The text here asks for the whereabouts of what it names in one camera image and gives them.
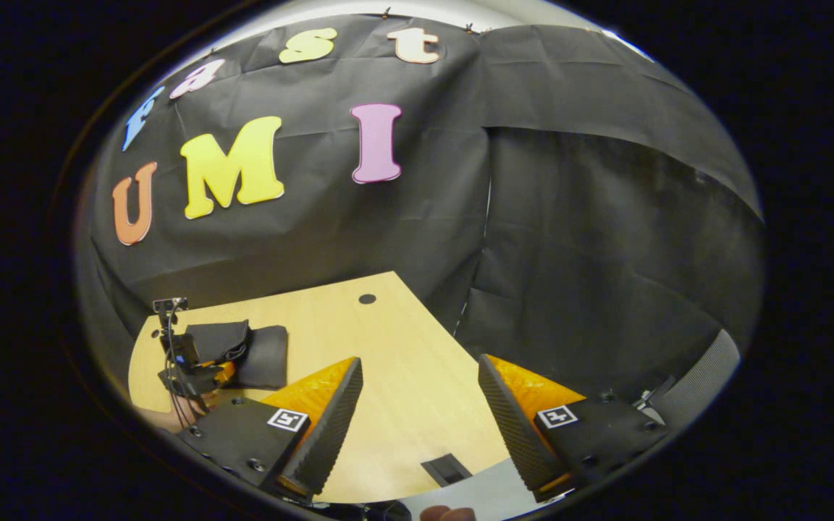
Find dark blue jeans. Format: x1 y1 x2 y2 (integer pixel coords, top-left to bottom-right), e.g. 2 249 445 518
184 320 290 390

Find grey mesh chair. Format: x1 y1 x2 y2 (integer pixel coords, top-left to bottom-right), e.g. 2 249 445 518
634 329 741 429

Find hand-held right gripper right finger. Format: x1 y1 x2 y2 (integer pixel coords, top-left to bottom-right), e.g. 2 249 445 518
476 353 673 503

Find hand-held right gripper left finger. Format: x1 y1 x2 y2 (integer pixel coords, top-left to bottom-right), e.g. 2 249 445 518
177 356 365 500

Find black backdrop cloth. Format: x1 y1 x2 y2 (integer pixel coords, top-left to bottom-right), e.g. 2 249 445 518
77 14 765 406

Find black rectangular table slot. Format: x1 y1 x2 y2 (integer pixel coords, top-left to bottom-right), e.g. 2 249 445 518
421 454 473 487

